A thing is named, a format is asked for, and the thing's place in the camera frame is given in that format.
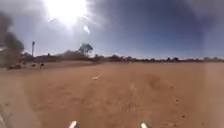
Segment row of trees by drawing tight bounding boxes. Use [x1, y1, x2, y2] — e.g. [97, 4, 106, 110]
[19, 49, 224, 64]

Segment robot's own part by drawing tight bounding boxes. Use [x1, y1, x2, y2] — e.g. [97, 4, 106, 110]
[68, 120, 79, 128]
[139, 122, 150, 128]

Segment pole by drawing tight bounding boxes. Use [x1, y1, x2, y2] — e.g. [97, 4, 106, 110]
[31, 40, 36, 58]

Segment large dark tree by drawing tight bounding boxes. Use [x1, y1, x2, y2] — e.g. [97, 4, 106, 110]
[0, 11, 26, 69]

